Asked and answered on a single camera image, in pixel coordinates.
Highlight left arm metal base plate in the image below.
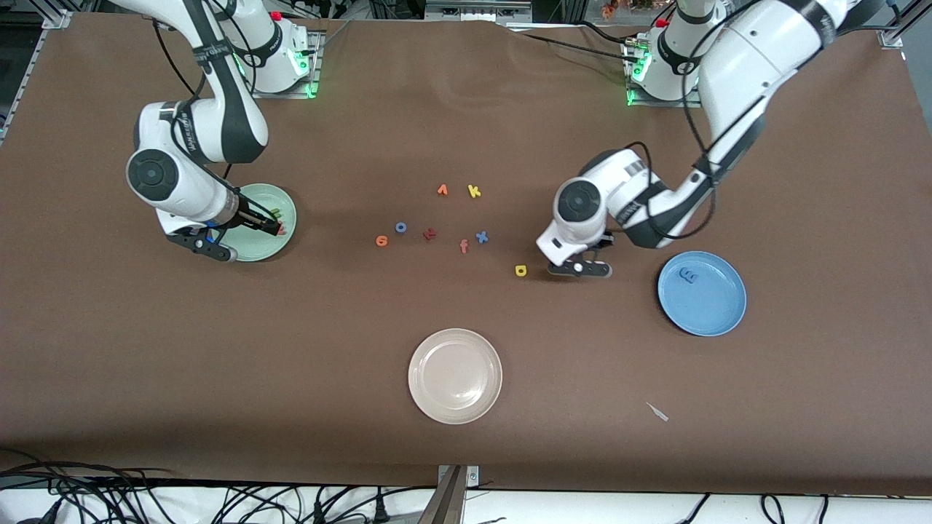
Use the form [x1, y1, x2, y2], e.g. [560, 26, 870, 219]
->
[626, 40, 703, 108]

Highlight beige plate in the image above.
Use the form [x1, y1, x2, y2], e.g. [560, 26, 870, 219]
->
[408, 328, 504, 426]

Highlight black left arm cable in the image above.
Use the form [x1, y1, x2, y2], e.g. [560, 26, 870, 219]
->
[625, 0, 758, 241]

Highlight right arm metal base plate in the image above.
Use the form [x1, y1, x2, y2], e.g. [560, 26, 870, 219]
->
[242, 29, 323, 100]

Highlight green plate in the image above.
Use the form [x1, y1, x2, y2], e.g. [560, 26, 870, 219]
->
[210, 183, 298, 263]

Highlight blue plate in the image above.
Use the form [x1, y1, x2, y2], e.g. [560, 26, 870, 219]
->
[657, 250, 748, 338]

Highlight silver mount bracket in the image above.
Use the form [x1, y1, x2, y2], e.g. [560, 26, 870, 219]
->
[419, 464, 481, 524]

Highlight silver frame crossbar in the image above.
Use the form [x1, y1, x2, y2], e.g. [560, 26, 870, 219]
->
[424, 0, 534, 23]

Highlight aluminium frame rail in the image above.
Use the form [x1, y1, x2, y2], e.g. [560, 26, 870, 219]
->
[877, 0, 932, 50]
[0, 9, 74, 139]

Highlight tangled black floor cables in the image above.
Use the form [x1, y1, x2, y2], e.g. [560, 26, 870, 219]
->
[0, 448, 175, 524]
[674, 493, 831, 524]
[211, 484, 438, 524]

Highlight brown table cover sheet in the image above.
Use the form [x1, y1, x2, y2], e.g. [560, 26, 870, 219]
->
[0, 13, 932, 496]

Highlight black base power cable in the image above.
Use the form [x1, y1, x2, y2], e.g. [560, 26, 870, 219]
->
[510, 28, 636, 63]

